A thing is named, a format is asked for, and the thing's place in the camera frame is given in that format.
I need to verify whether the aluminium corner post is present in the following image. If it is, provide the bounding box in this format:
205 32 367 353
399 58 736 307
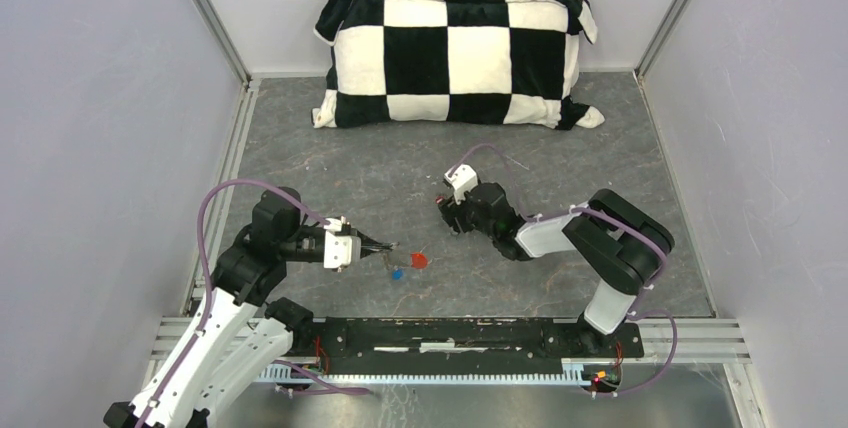
192 0 252 86
634 0 691 83

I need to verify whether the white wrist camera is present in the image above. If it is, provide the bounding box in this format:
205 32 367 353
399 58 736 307
323 216 362 272
443 164 479 204

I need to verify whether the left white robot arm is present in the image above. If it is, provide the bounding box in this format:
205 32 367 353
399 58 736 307
103 179 396 427

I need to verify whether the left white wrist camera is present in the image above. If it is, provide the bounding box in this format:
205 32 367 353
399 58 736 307
323 216 362 272

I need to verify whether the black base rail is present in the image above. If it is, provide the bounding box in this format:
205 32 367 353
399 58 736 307
287 317 645 374

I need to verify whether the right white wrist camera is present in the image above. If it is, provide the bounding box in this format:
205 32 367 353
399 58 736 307
443 164 479 204

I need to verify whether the right aluminium corner post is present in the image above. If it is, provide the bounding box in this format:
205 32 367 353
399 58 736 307
634 0 691 83

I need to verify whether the left aluminium corner post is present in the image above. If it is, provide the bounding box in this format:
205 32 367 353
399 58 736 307
192 0 252 86

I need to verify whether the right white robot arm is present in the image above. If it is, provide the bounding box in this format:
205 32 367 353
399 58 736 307
436 182 675 356

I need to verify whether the white toothed cable duct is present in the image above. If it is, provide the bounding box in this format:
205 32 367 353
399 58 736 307
254 357 624 387

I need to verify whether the black and white checkered pillow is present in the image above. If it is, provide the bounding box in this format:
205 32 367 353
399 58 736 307
311 0 605 130

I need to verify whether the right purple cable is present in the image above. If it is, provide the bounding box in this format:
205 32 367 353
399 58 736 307
447 143 680 400

